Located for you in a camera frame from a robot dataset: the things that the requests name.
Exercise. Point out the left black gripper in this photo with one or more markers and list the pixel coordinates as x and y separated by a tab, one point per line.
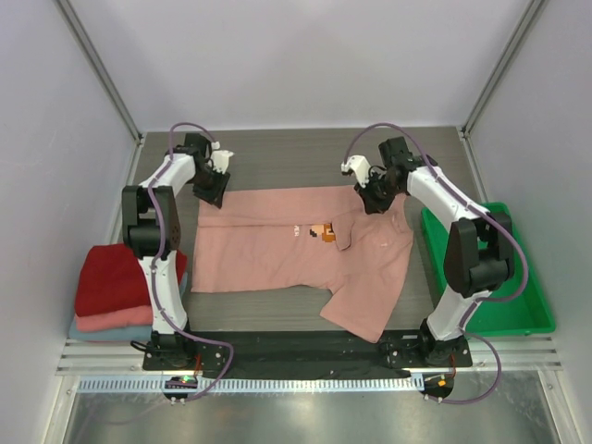
215	195

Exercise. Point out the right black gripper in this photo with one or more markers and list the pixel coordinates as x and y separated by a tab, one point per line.
375	198

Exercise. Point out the pink t shirt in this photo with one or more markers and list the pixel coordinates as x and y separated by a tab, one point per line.
319	237

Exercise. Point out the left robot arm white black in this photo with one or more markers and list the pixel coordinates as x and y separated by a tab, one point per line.
151	230

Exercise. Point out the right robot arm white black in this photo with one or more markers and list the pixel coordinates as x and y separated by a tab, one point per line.
479	255

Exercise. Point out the red folded t shirt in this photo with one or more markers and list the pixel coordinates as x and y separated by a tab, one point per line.
109	260

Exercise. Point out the salmon folded t shirt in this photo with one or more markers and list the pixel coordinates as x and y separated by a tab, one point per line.
92	315

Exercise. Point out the blue folded t shirt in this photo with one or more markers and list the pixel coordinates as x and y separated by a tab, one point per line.
102	335

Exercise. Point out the green plastic tray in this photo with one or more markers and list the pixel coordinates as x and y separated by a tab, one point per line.
526	315

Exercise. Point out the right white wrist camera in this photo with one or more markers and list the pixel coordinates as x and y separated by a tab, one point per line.
358	166

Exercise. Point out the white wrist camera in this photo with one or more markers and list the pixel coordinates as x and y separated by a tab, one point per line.
358	166
219	158

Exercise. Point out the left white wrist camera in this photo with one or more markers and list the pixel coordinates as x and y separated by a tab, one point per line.
219	158

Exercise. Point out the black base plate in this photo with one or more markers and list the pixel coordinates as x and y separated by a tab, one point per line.
215	349

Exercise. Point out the white slotted cable duct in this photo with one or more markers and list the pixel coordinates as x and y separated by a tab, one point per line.
168	385

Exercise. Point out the aluminium frame rail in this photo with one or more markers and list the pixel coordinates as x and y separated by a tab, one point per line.
81	358

